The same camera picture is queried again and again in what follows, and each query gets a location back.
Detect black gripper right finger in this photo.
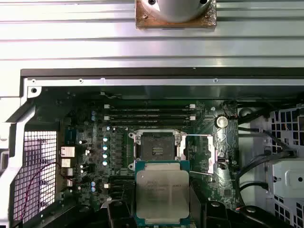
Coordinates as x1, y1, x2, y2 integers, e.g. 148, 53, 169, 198
190, 182, 230, 228

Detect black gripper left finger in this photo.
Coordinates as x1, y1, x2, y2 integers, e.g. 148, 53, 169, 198
106, 183, 137, 228

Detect silver-topped CPU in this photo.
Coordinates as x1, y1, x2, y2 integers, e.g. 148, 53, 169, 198
134, 160, 191, 227

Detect metal socket cover frame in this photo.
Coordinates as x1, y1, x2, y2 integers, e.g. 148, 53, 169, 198
177, 133, 219, 177

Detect CPU socket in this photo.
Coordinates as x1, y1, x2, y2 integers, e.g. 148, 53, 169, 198
128, 129, 190, 171

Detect RAM slot with black latches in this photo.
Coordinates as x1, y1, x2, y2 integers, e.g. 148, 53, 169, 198
108, 110, 194, 118
108, 120, 194, 127

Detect green motherboard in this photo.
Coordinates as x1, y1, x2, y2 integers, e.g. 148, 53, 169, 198
59, 98, 239, 214

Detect silver coin battery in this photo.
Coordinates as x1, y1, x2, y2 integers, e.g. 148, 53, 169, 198
215, 115, 229, 128

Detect blue port connector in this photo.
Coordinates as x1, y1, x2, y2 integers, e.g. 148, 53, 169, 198
67, 127, 79, 144

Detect metal drive cage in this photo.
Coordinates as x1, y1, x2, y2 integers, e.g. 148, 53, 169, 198
268, 104, 304, 228

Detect black and silver PC case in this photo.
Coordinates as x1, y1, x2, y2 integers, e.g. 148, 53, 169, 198
0, 67, 304, 228

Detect thin black cable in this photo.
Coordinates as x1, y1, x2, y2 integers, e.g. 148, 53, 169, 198
237, 127, 296, 155
238, 181, 270, 198

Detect thin red wire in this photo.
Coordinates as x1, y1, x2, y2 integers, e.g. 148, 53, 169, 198
20, 162, 72, 221

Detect flat black cable bundle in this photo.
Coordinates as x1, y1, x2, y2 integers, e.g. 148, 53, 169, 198
237, 151, 297, 181

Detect brown square base plate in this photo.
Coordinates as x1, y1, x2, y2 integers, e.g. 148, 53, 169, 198
135, 0, 218, 30

